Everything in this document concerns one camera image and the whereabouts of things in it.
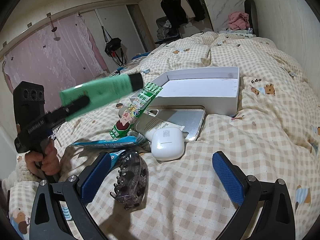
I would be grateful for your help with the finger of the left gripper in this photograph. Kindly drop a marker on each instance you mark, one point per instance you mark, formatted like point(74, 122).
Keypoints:
point(73, 107)

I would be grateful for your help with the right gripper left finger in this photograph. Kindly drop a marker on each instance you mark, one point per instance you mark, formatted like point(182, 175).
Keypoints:
point(47, 218)

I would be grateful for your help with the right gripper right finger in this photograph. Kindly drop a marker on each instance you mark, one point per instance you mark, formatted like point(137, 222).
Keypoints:
point(276, 219)

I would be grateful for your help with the green hand cream tube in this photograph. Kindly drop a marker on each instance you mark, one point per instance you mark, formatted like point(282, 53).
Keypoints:
point(101, 91)

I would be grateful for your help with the blue snack packet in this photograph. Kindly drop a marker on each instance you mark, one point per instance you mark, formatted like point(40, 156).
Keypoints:
point(115, 143)
point(115, 158)

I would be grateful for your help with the white body lotion tube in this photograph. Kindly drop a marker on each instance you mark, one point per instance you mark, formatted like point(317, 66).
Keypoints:
point(147, 125)

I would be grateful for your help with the grey translucent hair claw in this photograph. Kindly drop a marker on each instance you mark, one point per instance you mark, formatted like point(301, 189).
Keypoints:
point(132, 180)

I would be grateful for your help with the green cartoon candy packet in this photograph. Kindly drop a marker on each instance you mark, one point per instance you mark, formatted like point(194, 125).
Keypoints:
point(135, 110)

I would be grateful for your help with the white earbuds case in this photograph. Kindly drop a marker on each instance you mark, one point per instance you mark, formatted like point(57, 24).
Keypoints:
point(167, 144)

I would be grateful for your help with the person's left hand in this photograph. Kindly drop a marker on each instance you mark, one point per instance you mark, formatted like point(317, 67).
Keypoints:
point(50, 161)

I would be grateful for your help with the pink lace curtain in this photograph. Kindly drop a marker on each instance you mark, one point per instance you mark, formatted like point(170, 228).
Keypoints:
point(58, 56)

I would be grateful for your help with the beige checkered duvet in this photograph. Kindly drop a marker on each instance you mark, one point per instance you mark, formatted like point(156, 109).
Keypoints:
point(275, 134)

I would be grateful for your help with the black hanging bag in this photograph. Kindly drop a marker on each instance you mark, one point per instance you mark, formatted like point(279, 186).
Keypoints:
point(113, 48)

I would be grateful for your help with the white cardboard box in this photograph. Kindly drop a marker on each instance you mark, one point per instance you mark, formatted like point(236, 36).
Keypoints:
point(216, 89)

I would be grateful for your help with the black chair with clothes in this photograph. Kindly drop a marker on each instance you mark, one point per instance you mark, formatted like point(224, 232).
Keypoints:
point(166, 33)

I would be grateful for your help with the black hanging clothes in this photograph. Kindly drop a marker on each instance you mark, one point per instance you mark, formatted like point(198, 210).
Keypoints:
point(179, 12)

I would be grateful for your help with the pink clothes pile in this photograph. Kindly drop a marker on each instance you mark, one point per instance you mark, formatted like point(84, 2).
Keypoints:
point(238, 21)

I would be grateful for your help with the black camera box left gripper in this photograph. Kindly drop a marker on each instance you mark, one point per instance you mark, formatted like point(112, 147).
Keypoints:
point(28, 102)

